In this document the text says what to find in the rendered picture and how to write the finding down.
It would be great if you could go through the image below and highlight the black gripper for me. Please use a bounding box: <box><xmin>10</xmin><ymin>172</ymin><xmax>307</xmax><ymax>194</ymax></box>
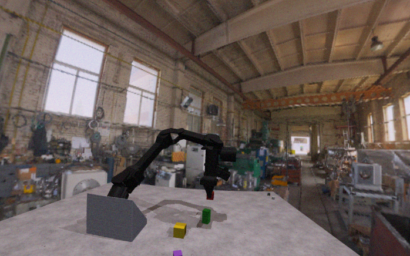
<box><xmin>200</xmin><ymin>161</ymin><xmax>219</xmax><ymax>198</ymax></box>

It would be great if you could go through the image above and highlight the green block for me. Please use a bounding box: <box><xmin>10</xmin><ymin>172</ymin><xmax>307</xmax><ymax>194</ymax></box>
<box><xmin>201</xmin><ymin>217</ymin><xmax>210</xmax><ymax>224</ymax></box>
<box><xmin>202</xmin><ymin>208</ymin><xmax>210</xmax><ymax>218</ymax></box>

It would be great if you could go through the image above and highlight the yellow block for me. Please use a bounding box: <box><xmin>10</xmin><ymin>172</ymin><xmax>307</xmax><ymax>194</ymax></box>
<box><xmin>173</xmin><ymin>223</ymin><xmax>187</xmax><ymax>239</ymax></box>

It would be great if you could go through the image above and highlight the purple block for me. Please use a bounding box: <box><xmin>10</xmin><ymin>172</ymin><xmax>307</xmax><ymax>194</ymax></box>
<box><xmin>173</xmin><ymin>250</ymin><xmax>182</xmax><ymax>256</ymax></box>

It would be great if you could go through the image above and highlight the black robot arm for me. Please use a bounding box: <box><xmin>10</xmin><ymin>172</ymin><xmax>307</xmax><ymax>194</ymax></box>
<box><xmin>107</xmin><ymin>128</ymin><xmax>236</xmax><ymax>199</ymax></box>

